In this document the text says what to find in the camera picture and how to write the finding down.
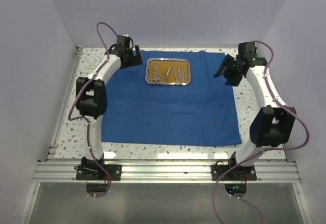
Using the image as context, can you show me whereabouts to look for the steel forceps in tray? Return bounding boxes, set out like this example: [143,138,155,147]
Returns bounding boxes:
[173,67,179,83]

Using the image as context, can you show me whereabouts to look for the aluminium front rail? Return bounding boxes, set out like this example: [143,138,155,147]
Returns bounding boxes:
[32,159,301,184]

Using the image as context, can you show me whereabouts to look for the thin steel tweezers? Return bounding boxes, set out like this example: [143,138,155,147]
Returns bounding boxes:
[177,67,185,82]

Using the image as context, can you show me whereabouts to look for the aluminium left side rail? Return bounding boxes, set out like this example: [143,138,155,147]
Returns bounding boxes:
[45,46,84,161]

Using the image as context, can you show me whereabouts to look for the aluminium rail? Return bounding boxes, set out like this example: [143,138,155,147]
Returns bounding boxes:
[32,159,301,184]
[45,46,84,161]

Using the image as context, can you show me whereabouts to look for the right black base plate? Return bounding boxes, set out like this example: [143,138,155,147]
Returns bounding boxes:
[210,160,257,181]

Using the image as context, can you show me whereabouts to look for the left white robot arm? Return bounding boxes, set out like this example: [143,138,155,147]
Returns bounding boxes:
[74,35,142,180]

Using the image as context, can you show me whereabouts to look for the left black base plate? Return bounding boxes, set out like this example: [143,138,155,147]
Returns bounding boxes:
[74,164,122,181]

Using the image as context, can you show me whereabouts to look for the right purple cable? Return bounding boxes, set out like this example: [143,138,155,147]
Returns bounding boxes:
[212,40,311,224]

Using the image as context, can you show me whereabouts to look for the blue surgical cloth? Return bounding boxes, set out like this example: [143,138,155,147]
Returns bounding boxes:
[101,51,241,147]

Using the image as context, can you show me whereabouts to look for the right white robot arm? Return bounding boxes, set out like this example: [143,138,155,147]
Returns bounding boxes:
[214,41,296,180]

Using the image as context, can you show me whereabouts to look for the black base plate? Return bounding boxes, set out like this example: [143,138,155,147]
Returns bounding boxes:
[210,160,257,181]
[74,164,122,181]

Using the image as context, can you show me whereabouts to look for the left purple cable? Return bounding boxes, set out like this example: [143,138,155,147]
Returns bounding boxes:
[67,22,120,199]

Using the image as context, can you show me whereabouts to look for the steel instrument tray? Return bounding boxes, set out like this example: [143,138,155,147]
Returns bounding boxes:
[145,58,192,86]

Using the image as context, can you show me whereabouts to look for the purple cable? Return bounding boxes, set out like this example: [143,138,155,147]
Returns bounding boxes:
[212,40,311,224]
[67,22,120,199]

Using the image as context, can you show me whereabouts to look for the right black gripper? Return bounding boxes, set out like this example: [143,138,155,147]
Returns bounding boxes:
[214,54,243,87]

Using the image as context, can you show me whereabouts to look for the steel ring-handled scissors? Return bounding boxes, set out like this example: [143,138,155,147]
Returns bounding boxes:
[150,64,163,84]

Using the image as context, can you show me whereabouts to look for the steel scalpel handle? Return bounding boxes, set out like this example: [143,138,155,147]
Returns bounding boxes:
[165,66,173,79]

